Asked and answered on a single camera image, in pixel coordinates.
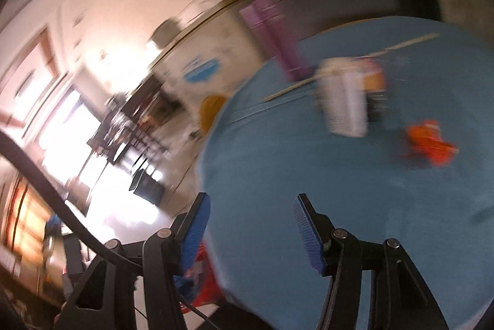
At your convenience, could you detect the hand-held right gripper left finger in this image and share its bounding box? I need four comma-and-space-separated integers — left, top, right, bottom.
54, 192, 211, 330

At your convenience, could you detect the black crate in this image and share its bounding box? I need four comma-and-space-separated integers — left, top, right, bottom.
131, 168, 166, 205

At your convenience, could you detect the black cable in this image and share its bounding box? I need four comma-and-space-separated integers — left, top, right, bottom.
0, 130, 143, 277

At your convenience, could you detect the wooden cabinet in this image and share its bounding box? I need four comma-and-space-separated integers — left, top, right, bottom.
0, 160, 78, 300

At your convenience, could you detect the orange wrapper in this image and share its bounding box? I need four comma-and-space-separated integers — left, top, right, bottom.
401, 119, 460, 166

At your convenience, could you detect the yellow stool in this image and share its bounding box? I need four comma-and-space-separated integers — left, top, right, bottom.
199, 94, 228, 134

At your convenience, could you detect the white poster with blue print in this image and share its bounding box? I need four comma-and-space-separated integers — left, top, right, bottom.
166, 44, 232, 99

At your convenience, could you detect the purple bottle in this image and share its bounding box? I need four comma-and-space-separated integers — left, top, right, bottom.
239, 0, 309, 81

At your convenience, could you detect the dark chairs and table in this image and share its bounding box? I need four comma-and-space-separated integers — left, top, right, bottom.
87, 75, 182, 165

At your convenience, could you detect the blue tablecloth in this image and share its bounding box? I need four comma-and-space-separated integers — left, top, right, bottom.
195, 17, 494, 330

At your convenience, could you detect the red and white medicine box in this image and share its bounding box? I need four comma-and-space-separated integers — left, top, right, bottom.
314, 58, 387, 138

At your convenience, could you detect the red bin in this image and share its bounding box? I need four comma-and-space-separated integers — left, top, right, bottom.
181, 241, 224, 315

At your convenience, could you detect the long white stick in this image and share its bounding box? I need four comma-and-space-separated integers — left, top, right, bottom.
262, 32, 441, 102

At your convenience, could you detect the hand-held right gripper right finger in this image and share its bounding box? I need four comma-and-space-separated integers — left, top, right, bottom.
293, 193, 450, 330

